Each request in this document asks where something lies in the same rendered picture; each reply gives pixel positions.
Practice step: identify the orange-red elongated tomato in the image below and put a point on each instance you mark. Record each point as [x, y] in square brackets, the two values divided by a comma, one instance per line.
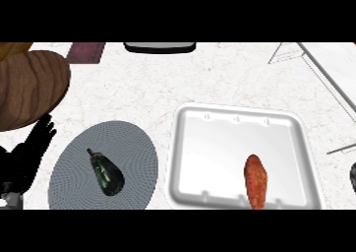
[255, 180]

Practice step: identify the dark green eggplant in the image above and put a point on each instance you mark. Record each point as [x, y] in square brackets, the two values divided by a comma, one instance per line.
[106, 175]

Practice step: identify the grey round placemat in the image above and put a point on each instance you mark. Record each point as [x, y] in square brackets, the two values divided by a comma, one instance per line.
[72, 183]

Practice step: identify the white plastic tray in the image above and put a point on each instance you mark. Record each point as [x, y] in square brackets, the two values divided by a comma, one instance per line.
[223, 147]

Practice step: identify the maroon rectangular board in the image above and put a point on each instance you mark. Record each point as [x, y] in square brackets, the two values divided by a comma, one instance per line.
[85, 52]

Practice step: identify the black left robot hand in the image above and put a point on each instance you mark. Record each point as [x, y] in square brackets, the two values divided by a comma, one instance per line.
[20, 164]

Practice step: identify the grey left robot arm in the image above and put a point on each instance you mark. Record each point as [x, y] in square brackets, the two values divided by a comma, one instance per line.
[13, 201]

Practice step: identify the brown wooden bowl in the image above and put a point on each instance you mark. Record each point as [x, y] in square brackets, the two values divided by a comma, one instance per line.
[25, 88]

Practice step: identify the tan wooden bowl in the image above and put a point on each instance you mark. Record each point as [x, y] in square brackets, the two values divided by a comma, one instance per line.
[6, 50]

